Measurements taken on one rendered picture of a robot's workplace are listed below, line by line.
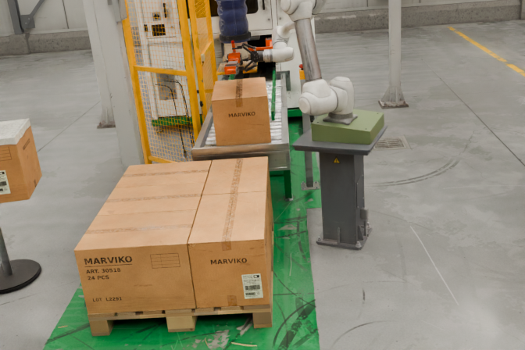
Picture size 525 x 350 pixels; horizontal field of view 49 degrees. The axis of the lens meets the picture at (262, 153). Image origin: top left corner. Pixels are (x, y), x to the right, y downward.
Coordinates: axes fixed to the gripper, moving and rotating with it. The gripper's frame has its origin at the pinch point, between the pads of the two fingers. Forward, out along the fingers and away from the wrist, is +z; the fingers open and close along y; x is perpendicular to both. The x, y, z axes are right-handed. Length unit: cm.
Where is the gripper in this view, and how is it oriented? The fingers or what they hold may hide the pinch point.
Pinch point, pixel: (234, 58)
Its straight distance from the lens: 406.1
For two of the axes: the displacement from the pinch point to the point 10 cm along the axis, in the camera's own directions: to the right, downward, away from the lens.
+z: -10.0, 0.7, 0.4
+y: 0.8, 9.3, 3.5
